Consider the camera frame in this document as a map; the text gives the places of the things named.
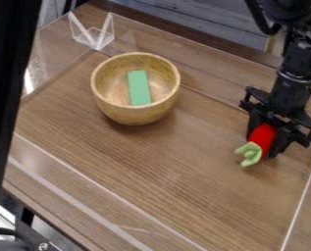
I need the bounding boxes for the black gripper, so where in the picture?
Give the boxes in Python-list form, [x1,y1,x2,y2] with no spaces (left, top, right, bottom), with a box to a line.
[239,86,311,158]

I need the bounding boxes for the black table leg frame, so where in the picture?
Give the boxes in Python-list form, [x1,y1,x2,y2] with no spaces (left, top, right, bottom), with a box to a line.
[16,207,61,251]

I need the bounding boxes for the red plush strawberry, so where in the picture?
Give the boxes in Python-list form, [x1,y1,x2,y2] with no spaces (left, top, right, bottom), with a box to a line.
[235,123,278,168]

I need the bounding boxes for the black foreground post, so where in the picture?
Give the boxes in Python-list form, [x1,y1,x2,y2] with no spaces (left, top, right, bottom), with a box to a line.
[0,0,42,193]

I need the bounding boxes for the green rectangular block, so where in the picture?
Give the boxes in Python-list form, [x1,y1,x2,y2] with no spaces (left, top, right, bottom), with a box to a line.
[128,70,152,106]

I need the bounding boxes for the black cable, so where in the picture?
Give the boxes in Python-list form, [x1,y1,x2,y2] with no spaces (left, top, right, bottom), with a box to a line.
[0,226,25,244]

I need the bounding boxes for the clear acrylic corner bracket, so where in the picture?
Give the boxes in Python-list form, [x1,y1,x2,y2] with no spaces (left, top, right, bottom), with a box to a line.
[68,12,115,51]

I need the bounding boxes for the wooden bowl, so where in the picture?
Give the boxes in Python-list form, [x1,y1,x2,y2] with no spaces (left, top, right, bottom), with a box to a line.
[92,52,182,126]

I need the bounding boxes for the clear acrylic tray wall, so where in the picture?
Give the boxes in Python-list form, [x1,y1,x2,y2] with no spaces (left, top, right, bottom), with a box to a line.
[5,134,208,251]

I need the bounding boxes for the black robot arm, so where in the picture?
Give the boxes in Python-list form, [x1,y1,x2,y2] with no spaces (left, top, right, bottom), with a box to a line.
[239,0,311,158]

